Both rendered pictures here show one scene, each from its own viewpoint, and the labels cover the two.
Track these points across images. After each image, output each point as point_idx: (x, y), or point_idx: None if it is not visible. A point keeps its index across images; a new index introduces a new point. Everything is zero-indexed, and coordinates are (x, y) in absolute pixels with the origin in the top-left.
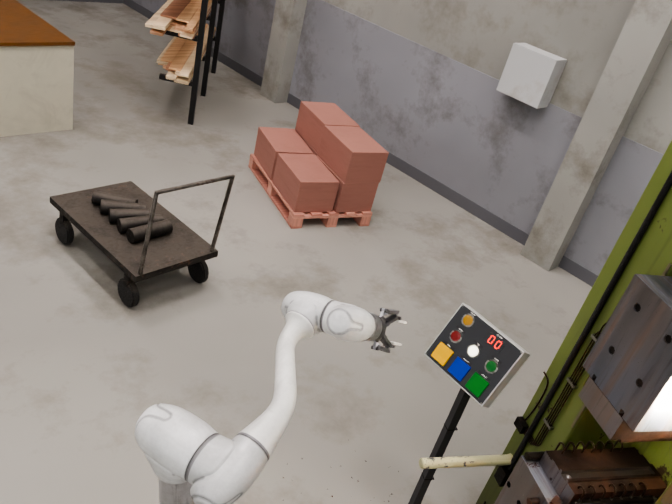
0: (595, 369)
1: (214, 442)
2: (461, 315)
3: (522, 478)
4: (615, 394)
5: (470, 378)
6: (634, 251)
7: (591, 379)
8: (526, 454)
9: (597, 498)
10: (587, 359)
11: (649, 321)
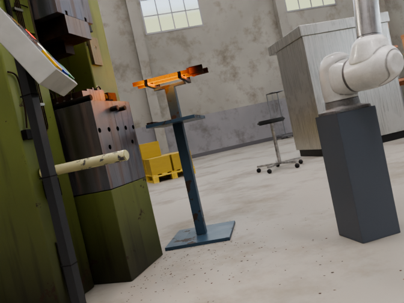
0: (64, 6)
1: None
2: (12, 19)
3: (100, 112)
4: (78, 12)
5: (64, 68)
6: None
7: (66, 15)
8: (90, 95)
9: None
10: (57, 4)
11: None
